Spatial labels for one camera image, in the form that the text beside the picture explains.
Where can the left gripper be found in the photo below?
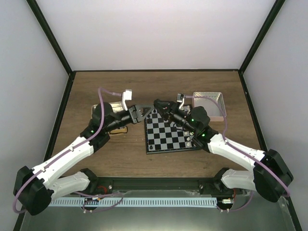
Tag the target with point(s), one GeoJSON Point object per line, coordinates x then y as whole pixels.
{"type": "Point", "coordinates": [136, 114]}

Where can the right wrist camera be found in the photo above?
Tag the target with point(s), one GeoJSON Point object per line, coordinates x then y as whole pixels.
{"type": "Point", "coordinates": [180, 100]}

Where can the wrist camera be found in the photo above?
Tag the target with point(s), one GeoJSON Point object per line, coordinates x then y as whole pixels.
{"type": "Point", "coordinates": [180, 100]}
{"type": "Point", "coordinates": [126, 96]}

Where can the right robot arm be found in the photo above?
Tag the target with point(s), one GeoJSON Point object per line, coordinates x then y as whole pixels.
{"type": "Point", "coordinates": [265, 171]}

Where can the yellow metal tin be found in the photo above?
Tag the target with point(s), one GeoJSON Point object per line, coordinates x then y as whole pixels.
{"type": "Point", "coordinates": [110, 116]}

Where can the black white chessboard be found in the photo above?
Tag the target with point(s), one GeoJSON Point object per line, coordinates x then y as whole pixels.
{"type": "Point", "coordinates": [165, 137]}

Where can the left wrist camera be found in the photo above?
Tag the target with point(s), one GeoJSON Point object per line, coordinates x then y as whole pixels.
{"type": "Point", "coordinates": [126, 96]}

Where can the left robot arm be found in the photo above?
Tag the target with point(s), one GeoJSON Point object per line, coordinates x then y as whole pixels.
{"type": "Point", "coordinates": [36, 187]}

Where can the pink metal tin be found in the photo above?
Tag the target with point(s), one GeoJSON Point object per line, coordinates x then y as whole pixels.
{"type": "Point", "coordinates": [212, 102]}

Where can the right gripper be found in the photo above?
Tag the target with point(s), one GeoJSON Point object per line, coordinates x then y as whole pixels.
{"type": "Point", "coordinates": [171, 111]}

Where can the light blue cable duct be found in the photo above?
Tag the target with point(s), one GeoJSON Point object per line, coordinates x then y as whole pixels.
{"type": "Point", "coordinates": [136, 202]}

